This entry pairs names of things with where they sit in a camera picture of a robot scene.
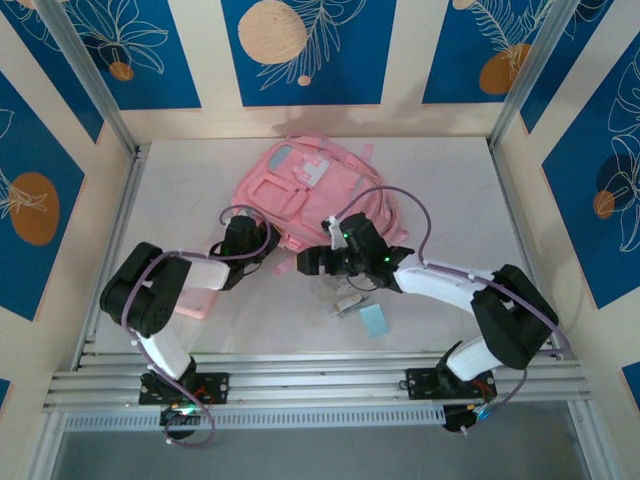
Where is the translucent purplish small pouch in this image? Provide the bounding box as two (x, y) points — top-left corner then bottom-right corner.
(310, 276), (351, 300)

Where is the light blue sticky note pad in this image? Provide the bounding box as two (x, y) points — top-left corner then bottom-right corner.
(359, 304), (391, 340)

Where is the pink backpack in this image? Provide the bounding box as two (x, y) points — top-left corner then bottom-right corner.
(232, 132), (409, 280)

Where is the pink pencil case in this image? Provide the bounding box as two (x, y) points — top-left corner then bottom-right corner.
(172, 287), (221, 320)

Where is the black arm base electronics box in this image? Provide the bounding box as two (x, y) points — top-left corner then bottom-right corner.
(442, 404), (494, 436)
(158, 405), (202, 441)

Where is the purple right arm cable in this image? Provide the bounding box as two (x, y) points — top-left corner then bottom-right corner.
(332, 185), (574, 436)

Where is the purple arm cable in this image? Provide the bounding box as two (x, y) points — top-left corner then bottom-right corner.
(122, 204), (274, 449)
(332, 185), (574, 436)

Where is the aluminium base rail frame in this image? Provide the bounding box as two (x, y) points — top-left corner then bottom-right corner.
(42, 351), (594, 415)

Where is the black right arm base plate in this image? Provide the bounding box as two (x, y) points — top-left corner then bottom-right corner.
(405, 367), (499, 401)

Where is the aluminium table side rail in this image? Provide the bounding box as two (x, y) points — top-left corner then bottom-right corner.
(72, 144), (149, 371)
(487, 144), (566, 361)

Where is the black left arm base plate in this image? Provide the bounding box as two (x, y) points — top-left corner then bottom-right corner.
(138, 372), (231, 406)

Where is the grey slotted cable duct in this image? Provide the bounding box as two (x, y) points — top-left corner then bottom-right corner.
(62, 405), (447, 432)

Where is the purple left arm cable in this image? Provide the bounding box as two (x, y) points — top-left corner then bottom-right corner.
(122, 204), (274, 449)

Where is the aluminium frame post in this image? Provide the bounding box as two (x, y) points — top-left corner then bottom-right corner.
(34, 0), (141, 159)
(487, 0), (576, 154)
(567, 399), (619, 480)
(24, 414), (69, 480)

